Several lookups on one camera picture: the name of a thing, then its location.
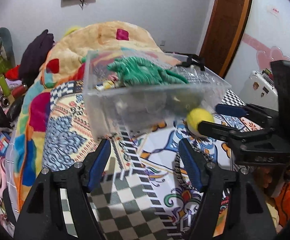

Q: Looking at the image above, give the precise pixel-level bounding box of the black and white bag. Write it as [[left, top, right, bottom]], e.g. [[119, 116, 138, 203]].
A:
[[176, 54, 205, 71]]

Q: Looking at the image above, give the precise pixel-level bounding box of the brown wooden door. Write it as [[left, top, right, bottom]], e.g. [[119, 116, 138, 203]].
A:
[[199, 0, 252, 78]]

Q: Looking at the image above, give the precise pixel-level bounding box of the colourful fleece blanket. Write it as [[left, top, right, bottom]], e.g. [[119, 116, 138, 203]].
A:
[[13, 20, 183, 210]]

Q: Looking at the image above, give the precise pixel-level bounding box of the red cylinder can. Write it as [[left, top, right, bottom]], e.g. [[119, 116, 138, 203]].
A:
[[11, 84, 28, 99]]

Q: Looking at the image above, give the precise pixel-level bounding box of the white suitcase with stickers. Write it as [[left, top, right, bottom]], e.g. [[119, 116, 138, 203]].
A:
[[239, 71, 278, 111]]

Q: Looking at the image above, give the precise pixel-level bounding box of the floral printed cloth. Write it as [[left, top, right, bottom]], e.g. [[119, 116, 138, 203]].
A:
[[95, 75, 121, 91]]

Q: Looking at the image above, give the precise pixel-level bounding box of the patterned patchwork bed sheet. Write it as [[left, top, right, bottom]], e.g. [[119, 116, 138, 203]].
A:
[[41, 80, 264, 240]]

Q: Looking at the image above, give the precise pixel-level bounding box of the hand holding second gripper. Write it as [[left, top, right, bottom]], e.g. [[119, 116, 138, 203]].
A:
[[253, 165, 290, 198]]

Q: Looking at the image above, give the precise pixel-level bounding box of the green knitted cloth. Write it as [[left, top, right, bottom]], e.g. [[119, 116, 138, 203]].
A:
[[107, 56, 189, 87]]

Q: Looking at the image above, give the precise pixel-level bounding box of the red cloth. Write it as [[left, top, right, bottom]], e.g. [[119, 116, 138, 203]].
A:
[[5, 65, 20, 81]]

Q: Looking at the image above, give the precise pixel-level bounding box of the grey plush toy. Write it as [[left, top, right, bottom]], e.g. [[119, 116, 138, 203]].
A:
[[0, 27, 16, 68]]

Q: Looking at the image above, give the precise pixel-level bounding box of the black plastic bag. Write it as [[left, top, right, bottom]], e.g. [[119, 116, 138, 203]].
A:
[[0, 95, 25, 131]]

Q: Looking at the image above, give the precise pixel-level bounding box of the dark purple garment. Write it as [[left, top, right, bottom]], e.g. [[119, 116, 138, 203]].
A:
[[18, 29, 54, 83]]

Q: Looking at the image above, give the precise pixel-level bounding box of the yellow plush behind blanket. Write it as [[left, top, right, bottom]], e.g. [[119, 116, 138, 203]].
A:
[[63, 26, 82, 37]]

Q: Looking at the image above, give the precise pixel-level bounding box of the white wardrobe with hearts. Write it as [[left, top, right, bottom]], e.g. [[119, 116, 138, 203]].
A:
[[225, 0, 290, 94]]

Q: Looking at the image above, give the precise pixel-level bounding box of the clear plastic storage box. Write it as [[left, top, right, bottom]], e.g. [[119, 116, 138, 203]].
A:
[[83, 49, 231, 139]]

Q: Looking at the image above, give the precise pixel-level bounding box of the yellow fluffy ball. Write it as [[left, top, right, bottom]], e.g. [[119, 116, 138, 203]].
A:
[[186, 108, 214, 137]]

